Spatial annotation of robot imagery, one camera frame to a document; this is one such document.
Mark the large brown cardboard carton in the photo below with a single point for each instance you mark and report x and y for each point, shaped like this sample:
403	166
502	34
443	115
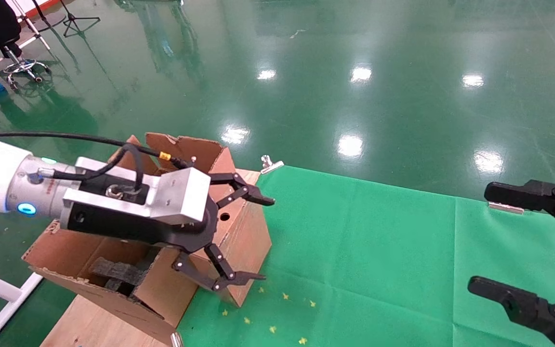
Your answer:
162	294

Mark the black foam block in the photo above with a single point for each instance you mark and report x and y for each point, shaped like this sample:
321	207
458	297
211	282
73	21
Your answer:
116	272

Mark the black tripod stand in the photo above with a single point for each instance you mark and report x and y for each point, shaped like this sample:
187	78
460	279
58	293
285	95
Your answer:
71	18

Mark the black pole stand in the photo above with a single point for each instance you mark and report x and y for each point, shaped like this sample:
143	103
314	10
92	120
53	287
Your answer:
53	20

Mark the green cloth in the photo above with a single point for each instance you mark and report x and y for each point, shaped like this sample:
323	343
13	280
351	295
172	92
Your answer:
378	250

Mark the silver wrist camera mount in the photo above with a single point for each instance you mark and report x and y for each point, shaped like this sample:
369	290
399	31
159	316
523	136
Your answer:
181	193

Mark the rolling stool base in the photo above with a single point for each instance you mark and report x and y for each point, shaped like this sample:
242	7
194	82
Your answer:
24	66

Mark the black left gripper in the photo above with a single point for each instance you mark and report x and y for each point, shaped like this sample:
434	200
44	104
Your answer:
128	229

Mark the silver binder clip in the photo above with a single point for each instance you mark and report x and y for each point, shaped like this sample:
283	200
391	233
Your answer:
271	166
506	207
177	340

